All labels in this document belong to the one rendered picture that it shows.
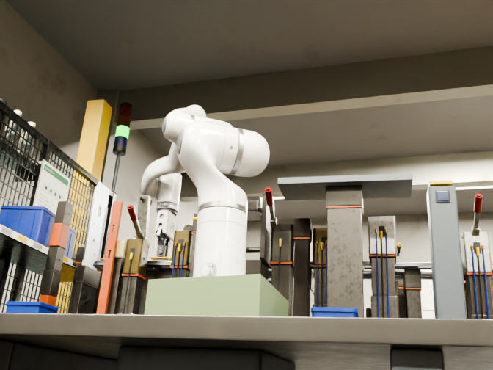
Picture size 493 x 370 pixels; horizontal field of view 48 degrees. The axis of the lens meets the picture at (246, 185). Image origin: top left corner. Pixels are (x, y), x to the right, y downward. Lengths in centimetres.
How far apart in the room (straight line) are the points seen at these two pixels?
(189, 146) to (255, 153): 16
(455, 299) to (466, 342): 60
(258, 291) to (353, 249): 47
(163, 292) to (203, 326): 24
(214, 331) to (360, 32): 492
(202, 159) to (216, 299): 35
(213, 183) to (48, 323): 48
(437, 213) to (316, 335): 73
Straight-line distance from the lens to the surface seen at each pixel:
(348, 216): 154
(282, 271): 166
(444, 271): 151
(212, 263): 124
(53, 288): 200
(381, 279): 165
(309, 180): 155
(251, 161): 137
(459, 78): 591
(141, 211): 193
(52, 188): 247
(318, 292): 167
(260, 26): 560
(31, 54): 611
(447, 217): 155
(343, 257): 151
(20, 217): 206
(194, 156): 132
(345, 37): 574
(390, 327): 90
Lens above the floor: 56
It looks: 22 degrees up
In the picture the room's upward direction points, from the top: 4 degrees clockwise
